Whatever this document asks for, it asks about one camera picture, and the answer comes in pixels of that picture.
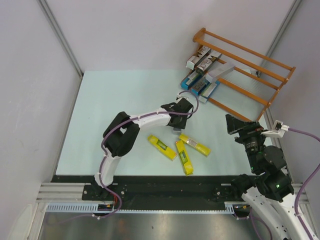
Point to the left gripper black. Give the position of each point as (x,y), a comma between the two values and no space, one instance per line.
(181,125)

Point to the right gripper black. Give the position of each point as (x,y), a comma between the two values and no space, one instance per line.
(234,124)

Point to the blue toothpaste box with barcode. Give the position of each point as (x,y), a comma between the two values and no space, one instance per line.
(190,80)

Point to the yellow curaprox box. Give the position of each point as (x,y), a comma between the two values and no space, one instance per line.
(204,150)
(162,147)
(184,158)

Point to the lilac text-side toothpaste box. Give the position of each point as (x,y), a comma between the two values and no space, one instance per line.
(219,72)

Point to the lilac Protefix toothpaste box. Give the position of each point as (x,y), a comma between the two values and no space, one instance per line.
(177,131)

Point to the silver black R&O charcoal box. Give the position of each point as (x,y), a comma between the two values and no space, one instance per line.
(195,59)

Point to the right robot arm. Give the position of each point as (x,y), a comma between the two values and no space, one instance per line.
(271,193)

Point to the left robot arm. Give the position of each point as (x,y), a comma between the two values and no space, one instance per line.
(121,134)

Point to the orange wooden shelf rack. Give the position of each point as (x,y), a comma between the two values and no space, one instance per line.
(250,89)

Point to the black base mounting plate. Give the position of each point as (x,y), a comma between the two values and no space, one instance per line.
(174,193)

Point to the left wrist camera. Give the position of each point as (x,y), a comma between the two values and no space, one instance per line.
(179,96)

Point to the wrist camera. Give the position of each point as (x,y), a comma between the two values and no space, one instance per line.
(179,96)
(277,131)

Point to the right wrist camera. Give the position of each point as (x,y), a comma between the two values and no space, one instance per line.
(277,131)

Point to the aluminium frame rail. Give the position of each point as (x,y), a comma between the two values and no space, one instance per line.
(60,193)

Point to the white slotted cable duct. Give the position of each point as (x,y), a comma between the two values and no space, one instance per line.
(95,208)

